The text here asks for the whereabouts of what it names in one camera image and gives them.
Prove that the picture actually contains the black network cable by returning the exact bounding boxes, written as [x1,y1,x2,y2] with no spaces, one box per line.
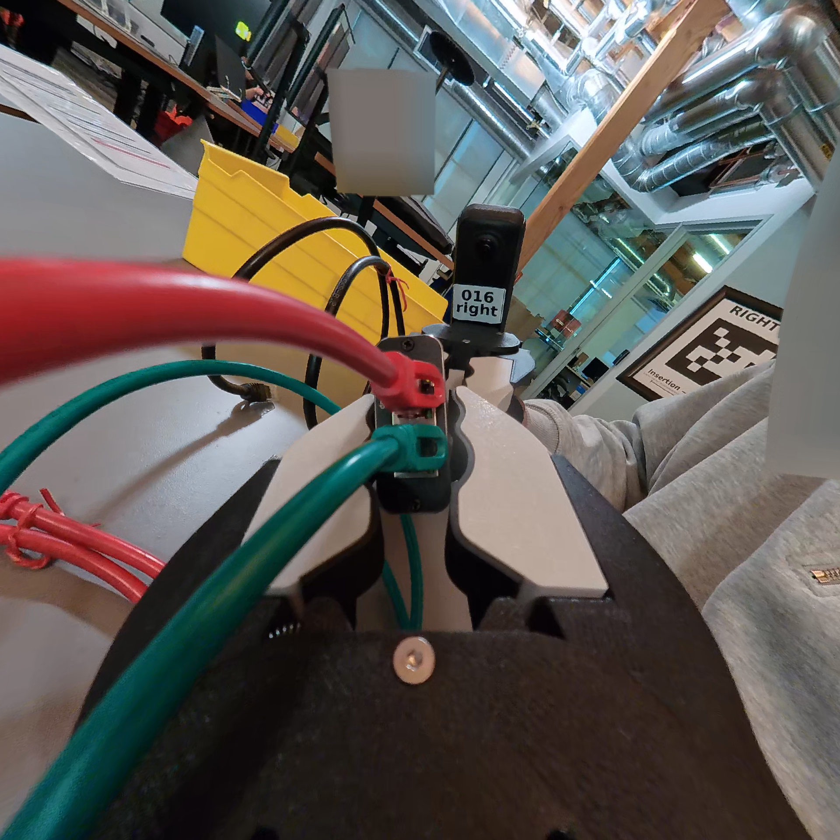
[200,217,409,429]

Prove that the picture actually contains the printed paper sheet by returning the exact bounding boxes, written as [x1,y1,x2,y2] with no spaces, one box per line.
[0,45,199,199]

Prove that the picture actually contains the black monitor back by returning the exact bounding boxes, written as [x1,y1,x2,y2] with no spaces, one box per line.
[289,3,355,175]
[246,0,309,145]

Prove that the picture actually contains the black port block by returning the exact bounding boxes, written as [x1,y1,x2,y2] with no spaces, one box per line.
[371,335,455,515]

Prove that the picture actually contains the wooden workbench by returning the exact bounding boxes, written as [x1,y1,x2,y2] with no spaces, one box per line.
[59,0,454,270]

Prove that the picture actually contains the yellow plastic bin black divider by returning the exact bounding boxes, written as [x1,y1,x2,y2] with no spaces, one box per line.
[182,139,450,350]

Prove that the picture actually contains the black pole with round disc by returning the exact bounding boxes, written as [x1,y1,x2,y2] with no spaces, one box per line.
[427,28,476,94]

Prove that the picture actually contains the wooden post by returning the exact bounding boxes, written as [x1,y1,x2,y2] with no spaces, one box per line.
[517,0,735,271]

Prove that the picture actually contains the green network cable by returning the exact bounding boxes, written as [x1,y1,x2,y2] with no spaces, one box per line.
[0,359,450,840]

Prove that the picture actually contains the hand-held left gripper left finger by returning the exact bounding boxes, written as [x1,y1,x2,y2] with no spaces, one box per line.
[243,394,383,626]

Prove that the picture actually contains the black monitor green sticker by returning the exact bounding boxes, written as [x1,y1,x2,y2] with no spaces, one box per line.
[157,0,277,67]

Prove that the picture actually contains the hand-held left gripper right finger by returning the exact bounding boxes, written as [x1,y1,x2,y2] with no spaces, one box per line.
[446,386,611,623]

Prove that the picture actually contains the silver ventilation ducts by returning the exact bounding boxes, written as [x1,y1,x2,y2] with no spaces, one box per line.
[367,0,840,194]

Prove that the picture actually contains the red network cable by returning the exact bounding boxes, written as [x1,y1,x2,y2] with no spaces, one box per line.
[0,257,443,603]

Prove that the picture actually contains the framed marker poster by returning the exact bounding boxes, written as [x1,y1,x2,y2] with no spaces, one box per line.
[616,285,786,403]

